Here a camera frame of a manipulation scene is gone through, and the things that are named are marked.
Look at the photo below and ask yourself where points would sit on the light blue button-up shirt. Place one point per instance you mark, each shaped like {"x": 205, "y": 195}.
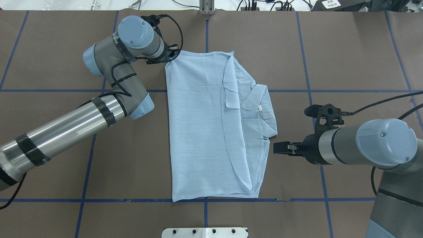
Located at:
{"x": 220, "y": 125}

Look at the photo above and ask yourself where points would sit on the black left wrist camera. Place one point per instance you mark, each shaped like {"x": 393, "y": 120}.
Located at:
{"x": 153, "y": 20}

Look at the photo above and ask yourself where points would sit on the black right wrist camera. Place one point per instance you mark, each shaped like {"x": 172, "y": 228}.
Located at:
{"x": 327, "y": 116}

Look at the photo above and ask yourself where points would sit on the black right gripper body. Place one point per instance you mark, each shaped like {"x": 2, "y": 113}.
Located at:
{"x": 310, "y": 146}

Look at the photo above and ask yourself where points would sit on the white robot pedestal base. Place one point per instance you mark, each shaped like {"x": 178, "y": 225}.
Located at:
{"x": 206, "y": 232}

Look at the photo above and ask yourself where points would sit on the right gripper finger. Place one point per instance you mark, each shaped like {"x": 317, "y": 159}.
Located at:
{"x": 287, "y": 148}

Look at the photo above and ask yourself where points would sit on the aluminium frame post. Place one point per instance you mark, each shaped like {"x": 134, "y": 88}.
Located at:
{"x": 206, "y": 7}

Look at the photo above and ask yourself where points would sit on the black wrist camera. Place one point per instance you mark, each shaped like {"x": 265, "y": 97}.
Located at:
{"x": 153, "y": 20}
{"x": 327, "y": 116}

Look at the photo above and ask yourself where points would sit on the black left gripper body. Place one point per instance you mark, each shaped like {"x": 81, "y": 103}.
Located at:
{"x": 169, "y": 55}

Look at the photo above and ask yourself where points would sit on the black labelled box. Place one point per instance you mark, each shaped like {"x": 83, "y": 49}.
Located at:
{"x": 339, "y": 5}

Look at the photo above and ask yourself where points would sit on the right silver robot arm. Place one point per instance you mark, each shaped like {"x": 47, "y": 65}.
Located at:
{"x": 387, "y": 144}

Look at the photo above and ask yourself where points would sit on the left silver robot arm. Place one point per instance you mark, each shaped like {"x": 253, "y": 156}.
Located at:
{"x": 136, "y": 38}

